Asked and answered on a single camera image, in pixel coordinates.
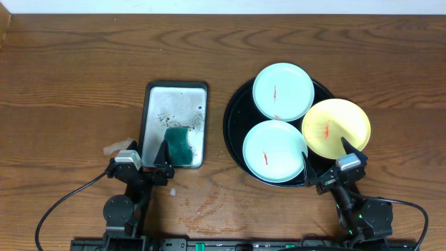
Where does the green sponge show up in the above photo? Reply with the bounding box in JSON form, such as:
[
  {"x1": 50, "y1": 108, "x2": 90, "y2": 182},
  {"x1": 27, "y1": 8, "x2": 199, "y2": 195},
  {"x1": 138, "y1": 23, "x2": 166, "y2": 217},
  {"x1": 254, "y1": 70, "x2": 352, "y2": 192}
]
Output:
[{"x1": 164, "y1": 128, "x2": 192, "y2": 167}]

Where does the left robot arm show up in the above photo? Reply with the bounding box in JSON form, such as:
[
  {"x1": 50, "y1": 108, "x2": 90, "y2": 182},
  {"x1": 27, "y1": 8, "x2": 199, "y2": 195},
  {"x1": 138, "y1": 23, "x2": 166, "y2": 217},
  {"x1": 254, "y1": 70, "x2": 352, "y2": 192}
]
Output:
[{"x1": 103, "y1": 140, "x2": 175, "y2": 251}]

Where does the mint green plate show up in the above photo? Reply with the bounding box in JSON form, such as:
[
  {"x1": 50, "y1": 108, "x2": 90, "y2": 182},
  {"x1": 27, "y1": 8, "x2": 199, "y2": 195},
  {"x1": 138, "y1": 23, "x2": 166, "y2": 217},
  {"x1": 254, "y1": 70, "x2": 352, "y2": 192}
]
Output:
[
  {"x1": 243, "y1": 120, "x2": 308, "y2": 183},
  {"x1": 252, "y1": 63, "x2": 315, "y2": 122}
]

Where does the yellow plate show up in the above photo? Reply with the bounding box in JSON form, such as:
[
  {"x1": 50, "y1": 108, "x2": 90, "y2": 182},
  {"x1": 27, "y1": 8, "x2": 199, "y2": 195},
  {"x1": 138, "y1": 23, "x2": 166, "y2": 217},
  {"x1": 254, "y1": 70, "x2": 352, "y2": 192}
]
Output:
[{"x1": 302, "y1": 98, "x2": 371, "y2": 160}]

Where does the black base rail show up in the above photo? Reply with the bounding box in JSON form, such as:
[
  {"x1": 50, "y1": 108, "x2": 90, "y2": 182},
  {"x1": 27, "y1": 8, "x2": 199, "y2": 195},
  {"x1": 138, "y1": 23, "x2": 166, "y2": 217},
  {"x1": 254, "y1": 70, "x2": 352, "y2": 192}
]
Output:
[{"x1": 69, "y1": 237, "x2": 419, "y2": 251}]

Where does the black rectangular soapy tray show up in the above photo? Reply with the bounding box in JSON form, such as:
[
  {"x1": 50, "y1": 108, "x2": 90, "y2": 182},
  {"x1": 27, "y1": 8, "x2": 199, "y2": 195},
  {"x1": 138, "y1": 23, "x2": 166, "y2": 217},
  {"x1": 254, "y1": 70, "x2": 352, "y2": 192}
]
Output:
[{"x1": 139, "y1": 81, "x2": 208, "y2": 169}]

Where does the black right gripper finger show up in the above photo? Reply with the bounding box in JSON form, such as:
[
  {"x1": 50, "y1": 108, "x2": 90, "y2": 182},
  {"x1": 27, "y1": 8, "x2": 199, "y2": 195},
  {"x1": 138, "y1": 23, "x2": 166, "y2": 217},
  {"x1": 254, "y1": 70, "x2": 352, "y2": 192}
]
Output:
[
  {"x1": 341, "y1": 137, "x2": 365, "y2": 160},
  {"x1": 302, "y1": 152, "x2": 318, "y2": 187}
]

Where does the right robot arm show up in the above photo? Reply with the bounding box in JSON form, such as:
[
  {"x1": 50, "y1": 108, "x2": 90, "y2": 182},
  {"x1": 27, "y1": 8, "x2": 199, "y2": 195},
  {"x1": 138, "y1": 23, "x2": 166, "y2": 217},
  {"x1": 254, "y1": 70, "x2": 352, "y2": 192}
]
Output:
[{"x1": 303, "y1": 137, "x2": 393, "y2": 248}]

